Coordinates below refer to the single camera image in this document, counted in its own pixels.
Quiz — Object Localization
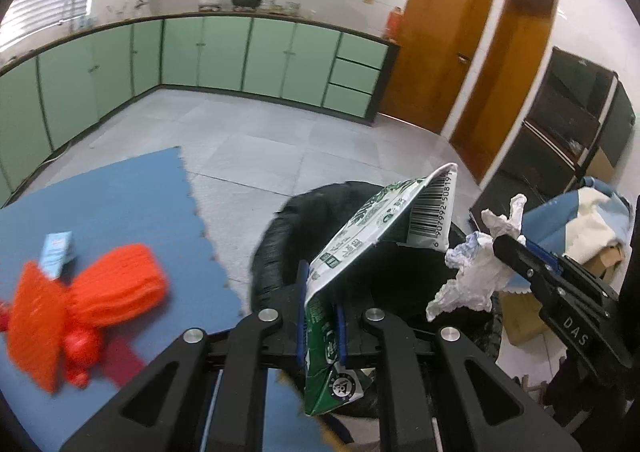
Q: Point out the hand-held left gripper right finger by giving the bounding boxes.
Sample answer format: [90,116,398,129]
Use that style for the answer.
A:
[335,302,583,452]

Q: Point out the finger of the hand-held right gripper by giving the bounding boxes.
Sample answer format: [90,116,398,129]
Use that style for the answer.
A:
[522,238,568,274]
[492,234,563,300]

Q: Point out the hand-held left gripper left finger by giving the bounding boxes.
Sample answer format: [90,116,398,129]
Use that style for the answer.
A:
[59,259,310,452]

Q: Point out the white tissue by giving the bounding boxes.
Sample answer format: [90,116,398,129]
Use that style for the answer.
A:
[426,193,528,320]

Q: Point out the black lined trash bin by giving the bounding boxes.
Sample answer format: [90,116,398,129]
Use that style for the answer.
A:
[248,180,503,448]

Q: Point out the green white milk carton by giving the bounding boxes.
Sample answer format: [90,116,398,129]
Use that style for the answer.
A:
[302,163,459,417]

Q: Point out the orange knitted cloth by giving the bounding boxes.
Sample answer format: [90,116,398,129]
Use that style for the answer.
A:
[7,243,168,395]

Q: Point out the small light blue box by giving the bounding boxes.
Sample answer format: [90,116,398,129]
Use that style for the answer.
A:
[40,231,78,279]

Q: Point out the blue white blanket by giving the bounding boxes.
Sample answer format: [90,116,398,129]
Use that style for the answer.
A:
[520,177,633,273]

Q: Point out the cardboard box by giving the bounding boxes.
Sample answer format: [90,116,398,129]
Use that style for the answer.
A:
[500,242,626,345]

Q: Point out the black glass cabinet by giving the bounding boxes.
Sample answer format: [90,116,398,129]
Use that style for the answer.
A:
[480,47,638,213]

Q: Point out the narrow wooden door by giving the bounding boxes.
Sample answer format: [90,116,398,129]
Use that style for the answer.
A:
[450,0,560,185]

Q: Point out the dark red cloth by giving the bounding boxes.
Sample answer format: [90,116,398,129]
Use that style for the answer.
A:
[97,332,151,388]

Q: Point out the blue foam mat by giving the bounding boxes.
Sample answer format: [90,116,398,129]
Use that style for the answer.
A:
[0,147,346,452]

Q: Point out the closed wooden door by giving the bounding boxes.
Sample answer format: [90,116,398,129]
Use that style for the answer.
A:
[377,0,497,135]

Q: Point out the red thermos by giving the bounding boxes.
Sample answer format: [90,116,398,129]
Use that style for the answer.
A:
[386,7,403,43]

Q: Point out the green base cabinets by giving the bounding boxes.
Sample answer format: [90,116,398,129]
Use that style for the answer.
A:
[0,12,401,208]

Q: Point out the row of kitchen jars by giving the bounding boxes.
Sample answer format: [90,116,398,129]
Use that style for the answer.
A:
[265,0,318,18]

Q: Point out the metal faucet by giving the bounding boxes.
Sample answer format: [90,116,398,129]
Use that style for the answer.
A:
[60,0,83,30]

